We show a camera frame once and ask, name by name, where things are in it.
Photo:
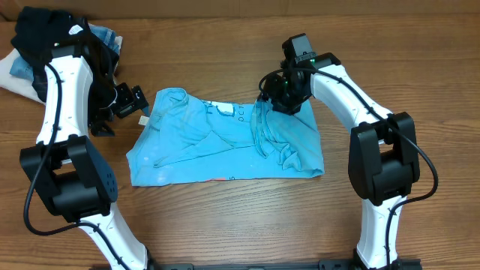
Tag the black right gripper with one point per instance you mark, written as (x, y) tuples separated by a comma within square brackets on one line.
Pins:
[(270, 88)]

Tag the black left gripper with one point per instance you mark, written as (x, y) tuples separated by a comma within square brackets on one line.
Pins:
[(131, 103)]

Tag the light blue printed t-shirt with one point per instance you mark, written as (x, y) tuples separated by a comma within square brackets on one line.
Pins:
[(188, 140)]

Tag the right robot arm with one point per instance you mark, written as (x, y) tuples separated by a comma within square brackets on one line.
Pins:
[(383, 162)]

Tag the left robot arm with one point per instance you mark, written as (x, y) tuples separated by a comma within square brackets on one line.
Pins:
[(67, 172)]

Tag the beige folded garment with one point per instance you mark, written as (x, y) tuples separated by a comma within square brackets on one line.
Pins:
[(17, 85)]

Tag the black folded shirt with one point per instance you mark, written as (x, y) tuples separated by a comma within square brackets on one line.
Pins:
[(37, 29)]

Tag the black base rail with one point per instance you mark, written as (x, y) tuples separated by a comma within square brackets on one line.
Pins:
[(255, 266)]

